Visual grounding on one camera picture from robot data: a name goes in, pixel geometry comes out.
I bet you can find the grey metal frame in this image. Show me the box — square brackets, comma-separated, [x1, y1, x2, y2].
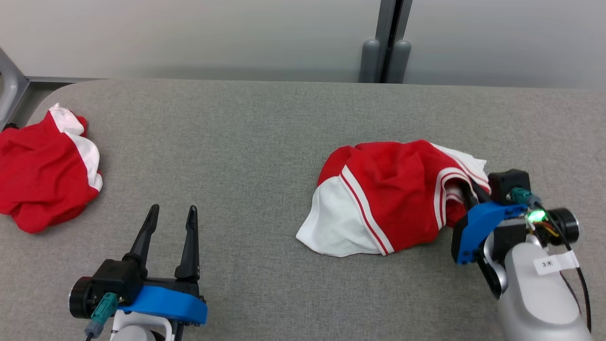
[0, 47, 112, 131]

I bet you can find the white paper label tag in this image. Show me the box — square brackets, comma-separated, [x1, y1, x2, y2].
[533, 251, 581, 277]

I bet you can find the grey cylinder bumper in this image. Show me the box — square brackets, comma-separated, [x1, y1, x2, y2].
[389, 40, 412, 85]
[359, 39, 381, 84]

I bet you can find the red white striped t-shirt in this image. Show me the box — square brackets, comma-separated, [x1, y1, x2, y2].
[296, 139, 490, 258]

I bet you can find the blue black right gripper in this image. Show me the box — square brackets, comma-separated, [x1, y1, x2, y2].
[451, 180, 530, 264]

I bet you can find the red white garment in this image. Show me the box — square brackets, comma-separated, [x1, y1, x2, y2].
[0, 103, 104, 234]

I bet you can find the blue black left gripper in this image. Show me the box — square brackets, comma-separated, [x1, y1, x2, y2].
[118, 204, 208, 326]

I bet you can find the left camera cable teal plug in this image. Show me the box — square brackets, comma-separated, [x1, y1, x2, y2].
[84, 292, 119, 341]

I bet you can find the dark grey wall partition post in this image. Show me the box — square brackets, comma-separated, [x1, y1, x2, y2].
[376, 0, 413, 84]

